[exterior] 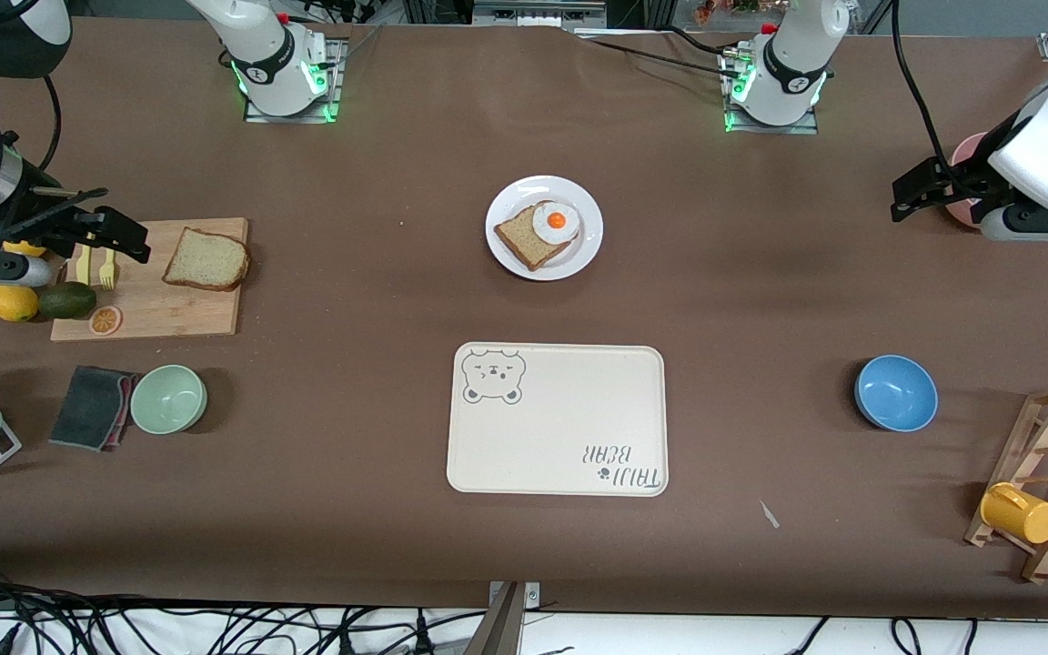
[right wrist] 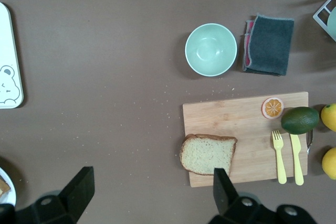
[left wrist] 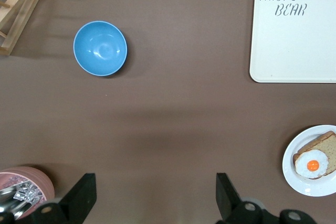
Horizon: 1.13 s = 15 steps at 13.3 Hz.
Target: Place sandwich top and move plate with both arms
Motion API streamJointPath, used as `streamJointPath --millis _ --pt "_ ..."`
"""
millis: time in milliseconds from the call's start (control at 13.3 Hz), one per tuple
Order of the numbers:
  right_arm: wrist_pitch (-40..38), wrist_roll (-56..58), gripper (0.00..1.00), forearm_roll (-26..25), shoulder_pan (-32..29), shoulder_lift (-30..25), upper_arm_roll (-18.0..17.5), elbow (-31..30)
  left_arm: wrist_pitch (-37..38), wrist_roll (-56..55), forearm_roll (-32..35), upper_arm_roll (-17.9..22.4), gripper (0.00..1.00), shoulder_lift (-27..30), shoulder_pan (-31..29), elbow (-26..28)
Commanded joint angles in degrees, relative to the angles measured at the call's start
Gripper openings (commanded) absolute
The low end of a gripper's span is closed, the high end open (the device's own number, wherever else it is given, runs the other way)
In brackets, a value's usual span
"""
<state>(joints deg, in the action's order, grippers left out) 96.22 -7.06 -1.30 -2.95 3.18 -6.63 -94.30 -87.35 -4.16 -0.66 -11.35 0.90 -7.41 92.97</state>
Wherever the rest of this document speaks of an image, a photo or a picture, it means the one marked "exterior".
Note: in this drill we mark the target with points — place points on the dark green avocado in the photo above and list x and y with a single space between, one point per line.
67 300

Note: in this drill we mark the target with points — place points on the cream bear print tray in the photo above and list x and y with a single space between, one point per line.
560 428

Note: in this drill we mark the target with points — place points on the yellow lemon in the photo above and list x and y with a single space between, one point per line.
13 303
25 248

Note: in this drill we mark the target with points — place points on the small white tape scrap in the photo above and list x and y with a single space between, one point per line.
770 515

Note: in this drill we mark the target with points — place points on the blue bowl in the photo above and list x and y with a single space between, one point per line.
897 393

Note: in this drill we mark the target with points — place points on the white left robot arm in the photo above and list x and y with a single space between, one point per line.
783 95

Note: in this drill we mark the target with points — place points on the wooden cutting board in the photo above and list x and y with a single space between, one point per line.
178 314

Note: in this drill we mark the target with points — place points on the yellow plastic knife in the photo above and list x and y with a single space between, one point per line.
84 268

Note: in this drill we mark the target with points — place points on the dark grey folded cloth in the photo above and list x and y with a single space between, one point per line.
87 409

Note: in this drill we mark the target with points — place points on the yellow plastic fork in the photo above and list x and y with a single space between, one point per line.
107 273

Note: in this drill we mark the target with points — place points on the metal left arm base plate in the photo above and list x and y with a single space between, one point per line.
774 129

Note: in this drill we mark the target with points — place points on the sandwich top bread slice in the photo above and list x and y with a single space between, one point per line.
206 259

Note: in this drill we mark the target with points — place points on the wooden mug rack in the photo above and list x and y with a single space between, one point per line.
1036 448

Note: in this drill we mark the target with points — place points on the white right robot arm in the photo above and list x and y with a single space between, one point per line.
283 91

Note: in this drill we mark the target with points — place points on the grey metal equipment box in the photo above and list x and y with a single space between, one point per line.
538 14

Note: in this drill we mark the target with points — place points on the pale green bowl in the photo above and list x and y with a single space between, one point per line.
169 400

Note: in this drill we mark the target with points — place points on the orange slice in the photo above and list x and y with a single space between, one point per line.
105 320

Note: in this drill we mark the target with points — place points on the colourful background items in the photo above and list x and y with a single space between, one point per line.
724 7

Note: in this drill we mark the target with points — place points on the white round plate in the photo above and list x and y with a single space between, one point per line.
574 257

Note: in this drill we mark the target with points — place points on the pink bowl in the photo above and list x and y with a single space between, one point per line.
970 146

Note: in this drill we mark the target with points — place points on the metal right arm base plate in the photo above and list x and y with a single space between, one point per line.
335 91

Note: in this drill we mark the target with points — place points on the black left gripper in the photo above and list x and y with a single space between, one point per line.
968 175

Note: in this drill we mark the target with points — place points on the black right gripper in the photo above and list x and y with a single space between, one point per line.
30 207

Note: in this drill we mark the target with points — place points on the yellow mug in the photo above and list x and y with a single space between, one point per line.
1024 518

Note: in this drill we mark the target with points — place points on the grey metal table bracket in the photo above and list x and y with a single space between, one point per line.
501 628

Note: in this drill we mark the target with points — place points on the toy fried egg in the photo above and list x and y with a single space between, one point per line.
556 221

